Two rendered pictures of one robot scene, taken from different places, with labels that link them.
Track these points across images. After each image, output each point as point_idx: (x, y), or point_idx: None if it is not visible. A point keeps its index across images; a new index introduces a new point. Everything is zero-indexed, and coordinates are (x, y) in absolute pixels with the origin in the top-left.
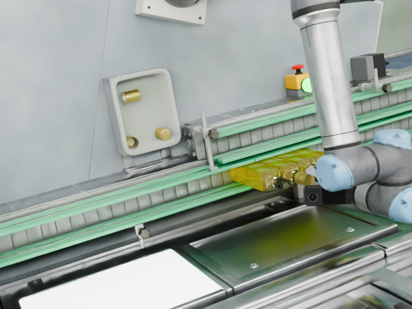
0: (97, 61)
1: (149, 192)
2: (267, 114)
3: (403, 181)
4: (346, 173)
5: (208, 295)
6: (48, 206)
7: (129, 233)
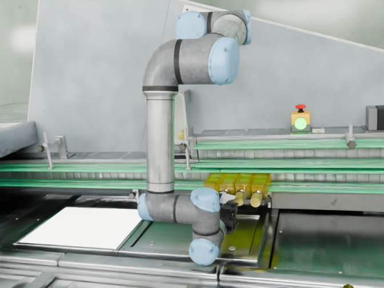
0: None
1: (143, 171)
2: (250, 139)
3: (199, 232)
4: (144, 211)
5: (102, 249)
6: (99, 162)
7: None
